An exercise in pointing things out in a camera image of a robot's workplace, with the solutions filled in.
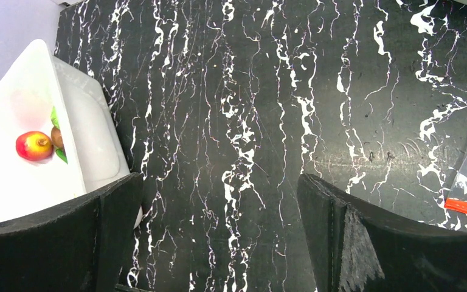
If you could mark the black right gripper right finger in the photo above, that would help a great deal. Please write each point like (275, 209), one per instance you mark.
(357, 246)

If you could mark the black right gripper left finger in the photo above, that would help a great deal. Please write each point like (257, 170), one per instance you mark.
(77, 245)

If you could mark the white plastic bin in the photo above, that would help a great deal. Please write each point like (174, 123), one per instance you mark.
(40, 91)

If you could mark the red yellow toy pomegranate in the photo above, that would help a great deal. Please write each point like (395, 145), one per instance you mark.
(34, 146)

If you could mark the brown toy kiwi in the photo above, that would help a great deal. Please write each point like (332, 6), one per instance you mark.
(56, 138)

